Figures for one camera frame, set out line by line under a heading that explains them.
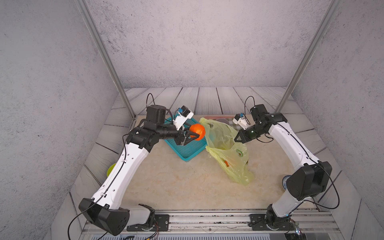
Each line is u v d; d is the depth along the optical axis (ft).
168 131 1.85
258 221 2.38
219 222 2.43
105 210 1.22
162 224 2.39
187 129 2.15
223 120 3.63
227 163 2.25
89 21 2.43
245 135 2.31
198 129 2.09
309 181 1.44
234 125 2.47
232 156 2.43
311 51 2.78
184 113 1.82
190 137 1.93
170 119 1.82
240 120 2.44
